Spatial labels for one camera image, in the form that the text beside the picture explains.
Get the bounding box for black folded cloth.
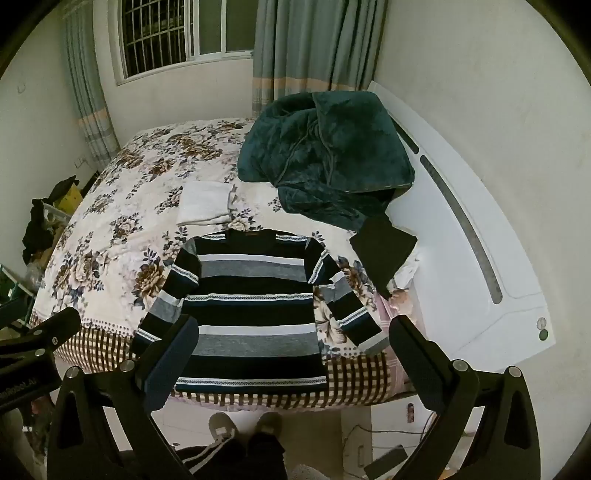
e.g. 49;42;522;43
349;216;419;301

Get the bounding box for white headboard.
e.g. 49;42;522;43
367;80;555;398

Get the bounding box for striped knit sweater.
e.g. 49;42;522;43
131;229;391;396

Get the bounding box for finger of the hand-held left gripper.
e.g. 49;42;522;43
0;306;82;370

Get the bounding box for thin floor cable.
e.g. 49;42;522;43
345;422;437;459

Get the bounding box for person's shoe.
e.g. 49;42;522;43
209;412;239;445
255;412;284;445

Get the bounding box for narrow grey-green curtain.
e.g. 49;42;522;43
62;9;122;168

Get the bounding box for dark cloth pile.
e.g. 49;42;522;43
22;175;84;260

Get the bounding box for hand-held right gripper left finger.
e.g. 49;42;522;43
46;316;199;480

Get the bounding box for person's left shoe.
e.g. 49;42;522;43
209;412;239;445

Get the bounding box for floral cream blanket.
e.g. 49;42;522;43
30;117;419;410

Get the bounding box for wide grey-green curtain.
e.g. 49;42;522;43
252;0;389;119

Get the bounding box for person's black striped pants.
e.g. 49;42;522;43
177;433;288;480

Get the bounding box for dark green jacket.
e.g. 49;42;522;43
238;91;415;232

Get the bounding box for person's right shoe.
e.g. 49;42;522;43
255;412;284;445

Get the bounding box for white folded cloth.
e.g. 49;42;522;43
177;181;241;227

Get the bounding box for yellow box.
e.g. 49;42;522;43
52;185;85;216

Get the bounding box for barred window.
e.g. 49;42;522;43
115;0;257;87

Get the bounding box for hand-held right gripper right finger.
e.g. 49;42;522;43
390;316;541;480

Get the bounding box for black floor device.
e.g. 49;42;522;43
364;444;408;479

